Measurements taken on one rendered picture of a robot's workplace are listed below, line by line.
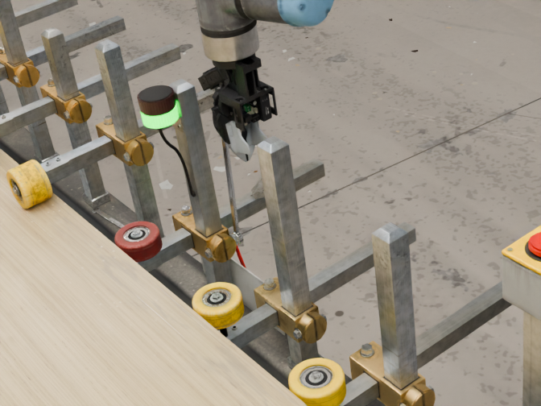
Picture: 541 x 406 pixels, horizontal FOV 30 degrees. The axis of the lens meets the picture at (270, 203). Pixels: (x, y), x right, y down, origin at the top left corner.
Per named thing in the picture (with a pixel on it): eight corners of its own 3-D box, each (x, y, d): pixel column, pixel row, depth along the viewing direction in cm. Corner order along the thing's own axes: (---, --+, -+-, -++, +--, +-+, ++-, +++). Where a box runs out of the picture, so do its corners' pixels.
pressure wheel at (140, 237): (155, 263, 188) (143, 213, 182) (179, 281, 183) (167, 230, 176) (119, 283, 185) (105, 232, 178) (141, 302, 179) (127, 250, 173)
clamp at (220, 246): (198, 225, 192) (193, 204, 190) (238, 254, 183) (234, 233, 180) (173, 238, 190) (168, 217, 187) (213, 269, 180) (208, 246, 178)
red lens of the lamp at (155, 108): (163, 93, 168) (161, 81, 167) (183, 104, 164) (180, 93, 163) (133, 107, 166) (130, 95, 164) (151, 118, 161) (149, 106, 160)
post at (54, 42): (106, 216, 232) (54, 24, 205) (113, 222, 230) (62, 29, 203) (92, 222, 231) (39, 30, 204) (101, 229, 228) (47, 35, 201)
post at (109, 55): (159, 245, 212) (109, 36, 185) (168, 251, 210) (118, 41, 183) (145, 252, 210) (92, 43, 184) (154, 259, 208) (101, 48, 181)
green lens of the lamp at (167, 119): (166, 106, 170) (163, 94, 168) (185, 118, 165) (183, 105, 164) (136, 120, 167) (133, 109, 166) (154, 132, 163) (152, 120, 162)
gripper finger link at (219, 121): (222, 147, 171) (213, 102, 166) (216, 144, 172) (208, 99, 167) (245, 136, 173) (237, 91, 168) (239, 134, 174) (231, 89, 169)
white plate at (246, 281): (206, 271, 200) (197, 231, 194) (287, 333, 182) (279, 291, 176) (204, 273, 200) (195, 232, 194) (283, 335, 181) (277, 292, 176)
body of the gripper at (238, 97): (242, 136, 164) (231, 69, 158) (213, 118, 170) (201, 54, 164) (279, 118, 168) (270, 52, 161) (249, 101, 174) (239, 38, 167)
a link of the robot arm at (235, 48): (189, 28, 162) (237, 7, 166) (194, 55, 164) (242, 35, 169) (220, 43, 155) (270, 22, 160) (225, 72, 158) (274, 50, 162)
